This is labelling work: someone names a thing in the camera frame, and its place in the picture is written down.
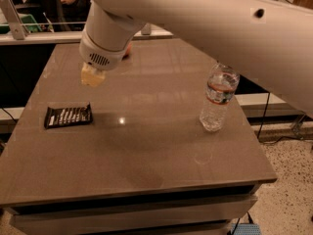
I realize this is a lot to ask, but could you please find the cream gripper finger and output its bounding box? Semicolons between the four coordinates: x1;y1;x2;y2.
81;63;106;87

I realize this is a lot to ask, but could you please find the black rxbar chocolate wrapper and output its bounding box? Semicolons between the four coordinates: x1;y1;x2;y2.
44;104;93;129

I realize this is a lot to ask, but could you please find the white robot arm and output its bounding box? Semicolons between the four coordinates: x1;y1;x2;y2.
79;0;313;117

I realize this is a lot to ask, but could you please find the clear plastic water bottle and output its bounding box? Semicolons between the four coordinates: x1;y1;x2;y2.
200;63;240;132

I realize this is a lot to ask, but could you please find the red apple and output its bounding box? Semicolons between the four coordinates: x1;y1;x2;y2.
123;43;132;58

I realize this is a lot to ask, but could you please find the seated person in background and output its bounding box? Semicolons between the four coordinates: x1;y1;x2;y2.
47;0;90;32

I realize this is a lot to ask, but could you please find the green bin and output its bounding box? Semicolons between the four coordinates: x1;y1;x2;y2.
0;14;42;34

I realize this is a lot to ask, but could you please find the clear glass barrier panel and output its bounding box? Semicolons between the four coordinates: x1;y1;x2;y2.
29;0;90;31

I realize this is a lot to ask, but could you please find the blue perforated box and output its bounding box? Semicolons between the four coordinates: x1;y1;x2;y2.
230;223;262;235

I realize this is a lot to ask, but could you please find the middle metal glass bracket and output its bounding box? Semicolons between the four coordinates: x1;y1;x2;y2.
141;23;152;35

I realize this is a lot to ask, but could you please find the left metal glass bracket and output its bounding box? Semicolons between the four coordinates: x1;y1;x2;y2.
0;0;28;40

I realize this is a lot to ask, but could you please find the black cable left side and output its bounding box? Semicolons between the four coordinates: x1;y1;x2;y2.
0;107;17;122

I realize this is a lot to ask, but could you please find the black cable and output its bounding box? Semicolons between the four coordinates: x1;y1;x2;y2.
255;91;313;145
0;107;17;122

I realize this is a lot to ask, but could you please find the black cable right side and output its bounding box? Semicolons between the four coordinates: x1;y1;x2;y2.
255;91;313;145

